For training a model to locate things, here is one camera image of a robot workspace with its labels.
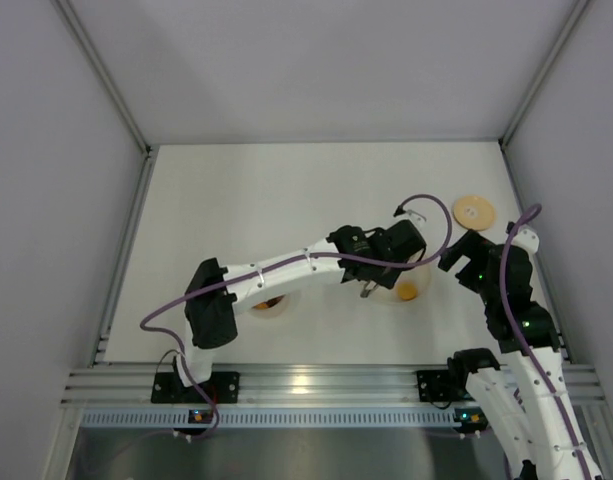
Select left aluminium frame post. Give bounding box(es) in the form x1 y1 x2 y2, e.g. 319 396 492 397
50 0 152 158

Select slotted grey cable duct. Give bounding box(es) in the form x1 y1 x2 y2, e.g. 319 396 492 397
80 407 465 429

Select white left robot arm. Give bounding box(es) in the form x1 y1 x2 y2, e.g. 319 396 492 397
175 211 426 388

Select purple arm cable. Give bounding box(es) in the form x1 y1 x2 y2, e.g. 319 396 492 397
138 193 455 441
500 202 590 480

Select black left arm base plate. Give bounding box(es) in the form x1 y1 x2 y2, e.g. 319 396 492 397
151 371 242 404

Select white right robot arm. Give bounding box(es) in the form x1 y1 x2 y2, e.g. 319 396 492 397
439 230 603 479

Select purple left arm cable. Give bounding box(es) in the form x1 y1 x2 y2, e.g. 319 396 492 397
138 193 455 441

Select steel-lined beige lunch box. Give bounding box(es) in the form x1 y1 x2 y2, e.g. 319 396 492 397
250 295 290 319

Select beige lunch box lid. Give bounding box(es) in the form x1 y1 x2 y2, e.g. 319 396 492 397
452 195 497 231

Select aluminium front rail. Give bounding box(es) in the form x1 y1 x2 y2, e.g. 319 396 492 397
59 363 607 410

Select aluminium frame post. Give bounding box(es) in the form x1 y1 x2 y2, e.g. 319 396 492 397
50 0 152 158
498 0 594 153

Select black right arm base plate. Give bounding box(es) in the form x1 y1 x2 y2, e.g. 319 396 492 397
415 369 471 405

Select beige round plate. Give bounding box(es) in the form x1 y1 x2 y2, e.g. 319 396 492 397
370 264 432 305

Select metal serving tongs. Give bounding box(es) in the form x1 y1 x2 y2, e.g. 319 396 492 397
360 281 379 298

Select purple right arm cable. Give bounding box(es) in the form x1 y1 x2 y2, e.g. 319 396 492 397
500 202 590 480

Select right aluminium frame post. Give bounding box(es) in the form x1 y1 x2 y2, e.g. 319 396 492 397
498 0 594 153

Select yellow round biscuit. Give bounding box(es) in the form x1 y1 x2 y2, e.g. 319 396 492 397
396 282 419 301

